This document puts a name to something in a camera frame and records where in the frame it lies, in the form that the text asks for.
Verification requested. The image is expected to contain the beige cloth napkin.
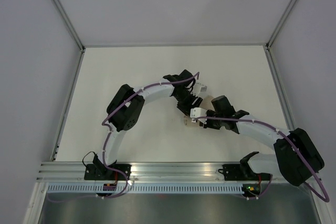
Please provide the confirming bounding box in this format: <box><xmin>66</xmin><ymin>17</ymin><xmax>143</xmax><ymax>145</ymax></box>
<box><xmin>182</xmin><ymin>95</ymin><xmax>214</xmax><ymax>128</ymax></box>

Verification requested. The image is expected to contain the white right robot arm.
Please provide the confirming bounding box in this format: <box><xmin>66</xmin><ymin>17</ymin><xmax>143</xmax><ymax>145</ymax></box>
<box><xmin>191</xmin><ymin>95</ymin><xmax>324</xmax><ymax>186</ymax></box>

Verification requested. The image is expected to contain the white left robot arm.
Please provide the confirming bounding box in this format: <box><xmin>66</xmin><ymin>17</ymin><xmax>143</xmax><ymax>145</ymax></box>
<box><xmin>84</xmin><ymin>70</ymin><xmax>207</xmax><ymax>180</ymax></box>

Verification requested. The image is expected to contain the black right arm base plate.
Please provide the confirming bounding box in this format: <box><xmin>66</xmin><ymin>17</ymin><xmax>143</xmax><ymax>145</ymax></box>
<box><xmin>217</xmin><ymin>163</ymin><xmax>271</xmax><ymax>182</ymax></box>

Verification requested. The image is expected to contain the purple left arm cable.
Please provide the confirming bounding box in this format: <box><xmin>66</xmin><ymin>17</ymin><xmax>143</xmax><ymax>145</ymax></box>
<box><xmin>46</xmin><ymin>71</ymin><xmax>202</xmax><ymax>203</ymax></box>

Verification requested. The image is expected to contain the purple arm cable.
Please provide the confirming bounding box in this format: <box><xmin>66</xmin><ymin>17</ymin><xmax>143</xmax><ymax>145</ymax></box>
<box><xmin>46</xmin><ymin>71</ymin><xmax>202</xmax><ymax>203</ymax></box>
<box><xmin>194</xmin><ymin>115</ymin><xmax>330</xmax><ymax>203</ymax></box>

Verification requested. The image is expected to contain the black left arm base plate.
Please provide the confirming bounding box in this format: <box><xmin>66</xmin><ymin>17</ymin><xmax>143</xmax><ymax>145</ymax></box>
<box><xmin>84</xmin><ymin>163</ymin><xmax>131</xmax><ymax>181</ymax></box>

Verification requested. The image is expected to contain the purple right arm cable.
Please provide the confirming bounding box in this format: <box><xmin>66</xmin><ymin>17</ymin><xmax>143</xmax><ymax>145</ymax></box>
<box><xmin>194</xmin><ymin>115</ymin><xmax>330</xmax><ymax>203</ymax></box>

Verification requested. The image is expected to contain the white slotted cable duct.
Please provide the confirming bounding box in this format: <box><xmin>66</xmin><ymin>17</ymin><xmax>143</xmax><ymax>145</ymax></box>
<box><xmin>47</xmin><ymin>183</ymin><xmax>243</xmax><ymax>194</ymax></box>

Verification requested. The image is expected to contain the aluminium mounting rail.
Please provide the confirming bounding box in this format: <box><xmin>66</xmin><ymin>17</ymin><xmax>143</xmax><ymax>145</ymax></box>
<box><xmin>36</xmin><ymin>161</ymin><xmax>323</xmax><ymax>183</ymax></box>

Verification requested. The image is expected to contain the right aluminium frame post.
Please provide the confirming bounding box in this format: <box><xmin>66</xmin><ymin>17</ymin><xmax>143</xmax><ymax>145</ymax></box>
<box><xmin>265</xmin><ymin>0</ymin><xmax>299</xmax><ymax>50</ymax></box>

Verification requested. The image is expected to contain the aluminium frame post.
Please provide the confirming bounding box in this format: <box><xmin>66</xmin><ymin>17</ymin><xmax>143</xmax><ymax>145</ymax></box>
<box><xmin>265</xmin><ymin>0</ymin><xmax>299</xmax><ymax>50</ymax></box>
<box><xmin>51</xmin><ymin>0</ymin><xmax>85</xmax><ymax>52</ymax></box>

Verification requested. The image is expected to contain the left aluminium frame post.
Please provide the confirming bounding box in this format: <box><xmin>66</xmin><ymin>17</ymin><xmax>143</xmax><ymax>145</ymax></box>
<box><xmin>51</xmin><ymin>0</ymin><xmax>85</xmax><ymax>52</ymax></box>

